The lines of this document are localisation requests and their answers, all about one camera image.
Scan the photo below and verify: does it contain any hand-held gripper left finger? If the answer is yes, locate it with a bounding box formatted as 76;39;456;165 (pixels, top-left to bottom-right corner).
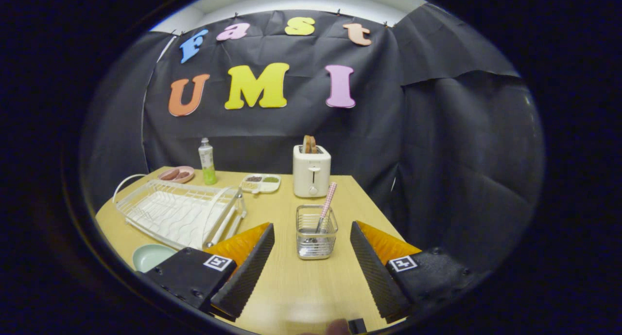
141;222;276;322

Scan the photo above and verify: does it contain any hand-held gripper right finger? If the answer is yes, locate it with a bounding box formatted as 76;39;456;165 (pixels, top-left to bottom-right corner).
350;221;479;324

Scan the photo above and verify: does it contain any metal wire basket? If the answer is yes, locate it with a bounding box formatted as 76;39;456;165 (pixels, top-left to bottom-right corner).
296;205;339;261

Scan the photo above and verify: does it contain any spoon with pink checkered handle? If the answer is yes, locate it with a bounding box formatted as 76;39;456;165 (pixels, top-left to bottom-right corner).
306;182;338;243

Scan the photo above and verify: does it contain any white wire dish rack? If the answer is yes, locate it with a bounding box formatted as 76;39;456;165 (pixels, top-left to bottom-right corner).
113;174;247;250

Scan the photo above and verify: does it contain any pale green plate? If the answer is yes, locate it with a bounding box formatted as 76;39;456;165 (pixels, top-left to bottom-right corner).
132;244;178;273

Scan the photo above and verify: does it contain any pink plate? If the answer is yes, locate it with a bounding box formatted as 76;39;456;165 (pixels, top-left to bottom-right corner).
158;166;196;184

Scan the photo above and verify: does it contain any white divided tray of beans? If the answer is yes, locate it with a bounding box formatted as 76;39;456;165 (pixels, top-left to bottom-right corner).
241;174;281;194

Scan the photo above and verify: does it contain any green drink bottle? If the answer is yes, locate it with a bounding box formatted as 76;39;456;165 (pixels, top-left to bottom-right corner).
198;138;218;186

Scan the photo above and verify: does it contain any white toaster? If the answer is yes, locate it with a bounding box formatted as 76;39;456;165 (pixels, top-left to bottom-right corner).
293;145;332;198

